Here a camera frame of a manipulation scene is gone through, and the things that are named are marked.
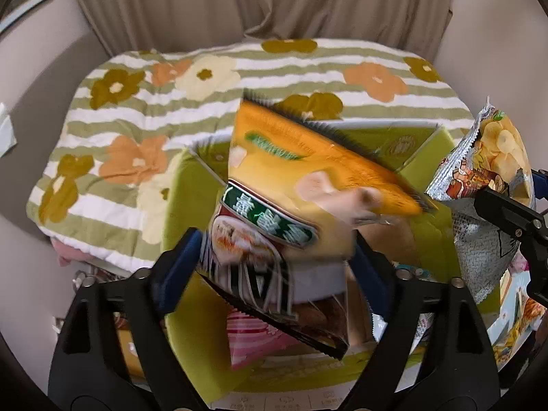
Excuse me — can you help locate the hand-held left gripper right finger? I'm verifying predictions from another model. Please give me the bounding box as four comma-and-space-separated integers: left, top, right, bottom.
342, 233, 501, 411

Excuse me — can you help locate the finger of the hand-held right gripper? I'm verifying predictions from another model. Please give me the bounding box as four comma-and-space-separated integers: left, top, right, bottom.
473, 186, 548, 307
531, 169, 548, 200

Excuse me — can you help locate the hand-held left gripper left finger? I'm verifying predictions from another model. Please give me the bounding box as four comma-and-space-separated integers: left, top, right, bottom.
48, 227, 206, 411

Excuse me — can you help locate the silver chip bag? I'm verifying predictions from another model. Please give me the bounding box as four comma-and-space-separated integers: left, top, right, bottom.
426, 96, 536, 304

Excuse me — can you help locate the green cardboard box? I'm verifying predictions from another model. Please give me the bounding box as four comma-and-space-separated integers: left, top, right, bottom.
165, 122, 503, 411

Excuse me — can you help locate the orange noodle snack bag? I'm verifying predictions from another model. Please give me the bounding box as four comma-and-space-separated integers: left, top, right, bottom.
199, 90, 437, 360

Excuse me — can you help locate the brown cardboard carton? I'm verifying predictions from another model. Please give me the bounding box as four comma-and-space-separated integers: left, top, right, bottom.
115, 329, 145, 378

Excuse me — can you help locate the pile of snack packets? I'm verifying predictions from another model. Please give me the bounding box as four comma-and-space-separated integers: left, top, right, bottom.
225, 261, 433, 371

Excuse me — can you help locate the pink cloth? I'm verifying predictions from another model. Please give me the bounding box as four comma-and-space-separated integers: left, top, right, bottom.
50, 239, 88, 268

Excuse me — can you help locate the yellow orange snack packet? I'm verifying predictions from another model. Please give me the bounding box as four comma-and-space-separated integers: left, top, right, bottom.
490, 295, 541, 369

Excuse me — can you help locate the striped floral blanket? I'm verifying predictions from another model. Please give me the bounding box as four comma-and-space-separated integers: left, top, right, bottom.
26, 38, 476, 275

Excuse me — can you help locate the white paper sheet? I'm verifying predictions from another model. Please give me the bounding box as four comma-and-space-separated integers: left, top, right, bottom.
0, 103, 18, 157

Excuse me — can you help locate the beige curtain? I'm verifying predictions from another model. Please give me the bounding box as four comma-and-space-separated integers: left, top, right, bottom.
66, 0, 457, 58

